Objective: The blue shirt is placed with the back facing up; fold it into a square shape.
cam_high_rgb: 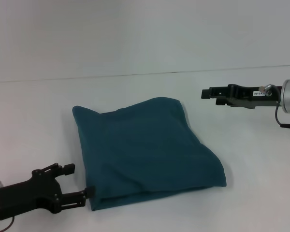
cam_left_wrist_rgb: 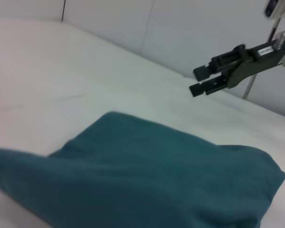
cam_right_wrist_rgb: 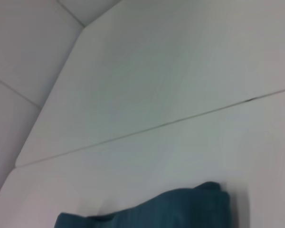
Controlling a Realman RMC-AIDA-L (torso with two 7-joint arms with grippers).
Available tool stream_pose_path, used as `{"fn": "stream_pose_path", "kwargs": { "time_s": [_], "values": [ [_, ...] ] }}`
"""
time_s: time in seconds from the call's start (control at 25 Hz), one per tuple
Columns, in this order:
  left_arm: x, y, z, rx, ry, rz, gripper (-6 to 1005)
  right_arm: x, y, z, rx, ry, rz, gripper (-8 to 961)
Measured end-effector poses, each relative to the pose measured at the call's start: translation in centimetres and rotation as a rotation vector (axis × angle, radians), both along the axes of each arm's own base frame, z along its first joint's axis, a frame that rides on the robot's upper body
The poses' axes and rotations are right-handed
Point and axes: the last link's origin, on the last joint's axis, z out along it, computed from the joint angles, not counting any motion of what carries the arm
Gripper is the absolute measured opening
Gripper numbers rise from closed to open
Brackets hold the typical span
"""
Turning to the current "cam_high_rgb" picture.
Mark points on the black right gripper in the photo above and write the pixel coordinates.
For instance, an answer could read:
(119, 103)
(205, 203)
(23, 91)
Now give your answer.
(253, 96)

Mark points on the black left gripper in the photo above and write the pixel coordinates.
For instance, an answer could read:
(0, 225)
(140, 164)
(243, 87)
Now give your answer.
(29, 193)

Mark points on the blue shirt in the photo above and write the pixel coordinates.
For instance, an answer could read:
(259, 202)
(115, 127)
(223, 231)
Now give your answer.
(145, 149)

